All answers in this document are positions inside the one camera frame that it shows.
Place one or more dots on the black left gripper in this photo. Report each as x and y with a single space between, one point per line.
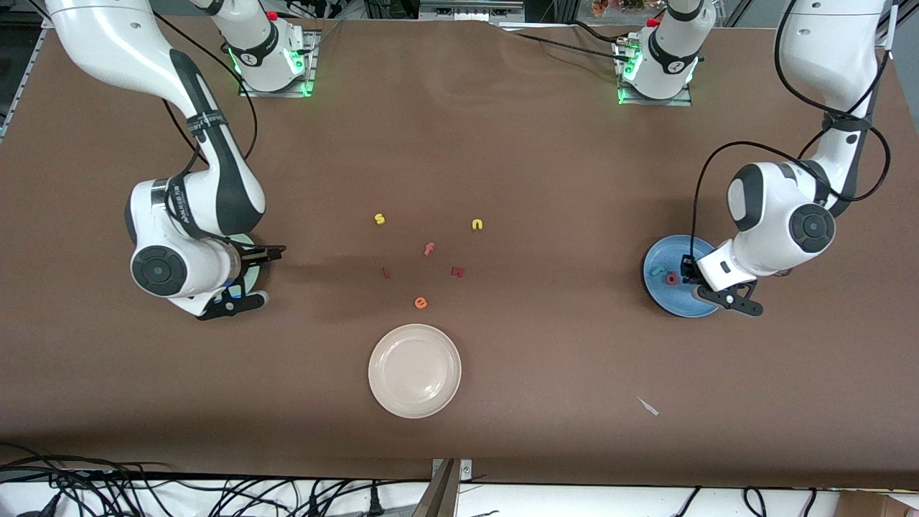
688 268

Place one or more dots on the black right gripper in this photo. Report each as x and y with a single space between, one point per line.
253 254

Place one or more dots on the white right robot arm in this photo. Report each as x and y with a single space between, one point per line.
194 215

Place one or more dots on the green plate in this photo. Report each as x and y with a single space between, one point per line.
253 276

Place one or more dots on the blue plate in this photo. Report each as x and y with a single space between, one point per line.
664 298

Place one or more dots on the white tape scrap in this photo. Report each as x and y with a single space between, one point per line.
647 406

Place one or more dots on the beige plate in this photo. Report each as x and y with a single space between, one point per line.
414 371

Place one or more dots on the black power plug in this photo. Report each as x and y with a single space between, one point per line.
374 502

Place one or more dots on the orange flower decoration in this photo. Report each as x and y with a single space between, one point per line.
617 6

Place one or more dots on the grey metal beam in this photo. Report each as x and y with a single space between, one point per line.
438 499

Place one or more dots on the brown cardboard box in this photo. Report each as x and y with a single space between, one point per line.
876 506

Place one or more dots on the silver metal box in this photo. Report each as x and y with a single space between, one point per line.
470 8

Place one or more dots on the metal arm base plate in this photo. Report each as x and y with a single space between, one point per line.
682 102
310 79

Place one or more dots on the silver bracket plate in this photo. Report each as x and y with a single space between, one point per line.
465 470

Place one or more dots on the aluminium frame rail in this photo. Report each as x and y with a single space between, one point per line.
24 86
901 18

